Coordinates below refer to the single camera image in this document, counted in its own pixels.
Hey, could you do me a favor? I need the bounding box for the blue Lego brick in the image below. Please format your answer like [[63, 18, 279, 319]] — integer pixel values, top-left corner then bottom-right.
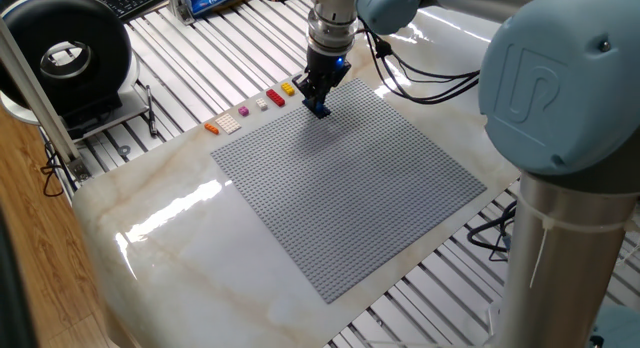
[[301, 97, 329, 116]]

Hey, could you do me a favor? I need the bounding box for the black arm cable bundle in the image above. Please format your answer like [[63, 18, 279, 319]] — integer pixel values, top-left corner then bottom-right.
[[359, 20, 481, 105]]

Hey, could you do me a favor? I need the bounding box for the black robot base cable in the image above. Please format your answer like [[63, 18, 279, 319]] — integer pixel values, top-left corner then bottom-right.
[[466, 201, 517, 263]]

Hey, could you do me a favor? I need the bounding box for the aluminium frame profile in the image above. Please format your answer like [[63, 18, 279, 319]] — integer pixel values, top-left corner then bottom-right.
[[0, 17, 94, 184]]

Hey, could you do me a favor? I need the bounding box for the blue tissue pack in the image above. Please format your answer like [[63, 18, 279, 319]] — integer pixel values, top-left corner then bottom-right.
[[182, 0, 245, 16]]

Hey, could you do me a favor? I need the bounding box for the white zip tie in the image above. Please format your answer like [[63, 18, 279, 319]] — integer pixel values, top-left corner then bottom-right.
[[517, 202, 640, 289]]

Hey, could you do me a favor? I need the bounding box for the silver device base plate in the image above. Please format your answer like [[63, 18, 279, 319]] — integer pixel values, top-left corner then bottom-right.
[[0, 52, 151, 142]]

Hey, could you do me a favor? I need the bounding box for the large white Lego plate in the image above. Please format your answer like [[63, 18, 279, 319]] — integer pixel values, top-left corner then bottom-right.
[[214, 112, 242, 135]]

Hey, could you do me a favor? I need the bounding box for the dark blurred foreground object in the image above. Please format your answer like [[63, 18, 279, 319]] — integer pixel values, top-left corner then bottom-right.
[[0, 202, 40, 348]]

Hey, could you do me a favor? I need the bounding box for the short aluminium post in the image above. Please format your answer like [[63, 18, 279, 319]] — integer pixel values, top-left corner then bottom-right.
[[166, 0, 196, 27]]

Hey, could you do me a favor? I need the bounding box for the marble pattern board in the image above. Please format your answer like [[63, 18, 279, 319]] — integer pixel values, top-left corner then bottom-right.
[[72, 0, 521, 348]]

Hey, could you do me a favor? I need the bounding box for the black ring shaped device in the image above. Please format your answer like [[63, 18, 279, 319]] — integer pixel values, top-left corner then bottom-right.
[[0, 0, 135, 139]]

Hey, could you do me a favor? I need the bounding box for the black floor cable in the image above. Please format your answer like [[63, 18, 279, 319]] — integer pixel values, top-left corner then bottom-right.
[[39, 137, 66, 198]]

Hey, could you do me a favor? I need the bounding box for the grey Lego baseplate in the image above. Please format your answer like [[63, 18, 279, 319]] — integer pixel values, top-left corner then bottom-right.
[[210, 77, 488, 305]]

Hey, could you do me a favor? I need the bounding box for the black keyboard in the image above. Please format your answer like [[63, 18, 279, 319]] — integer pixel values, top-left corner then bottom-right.
[[97, 0, 170, 22]]

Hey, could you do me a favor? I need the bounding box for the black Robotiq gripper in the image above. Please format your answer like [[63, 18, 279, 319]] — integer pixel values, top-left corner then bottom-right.
[[292, 44, 353, 108]]

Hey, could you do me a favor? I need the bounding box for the silver corner bracket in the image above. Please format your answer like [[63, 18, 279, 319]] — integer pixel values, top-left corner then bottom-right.
[[67, 155, 94, 184]]

